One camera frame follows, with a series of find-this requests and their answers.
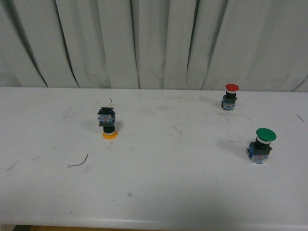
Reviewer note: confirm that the yellow push button switch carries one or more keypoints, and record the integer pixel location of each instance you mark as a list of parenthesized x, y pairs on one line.
[(106, 117)]

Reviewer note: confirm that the white pleated curtain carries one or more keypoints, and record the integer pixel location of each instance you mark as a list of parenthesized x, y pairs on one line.
[(261, 45)]

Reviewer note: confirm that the red push button switch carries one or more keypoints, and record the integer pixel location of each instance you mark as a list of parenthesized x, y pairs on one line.
[(229, 98)]

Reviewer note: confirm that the green push button switch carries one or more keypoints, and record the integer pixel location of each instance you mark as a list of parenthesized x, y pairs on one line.
[(258, 151)]

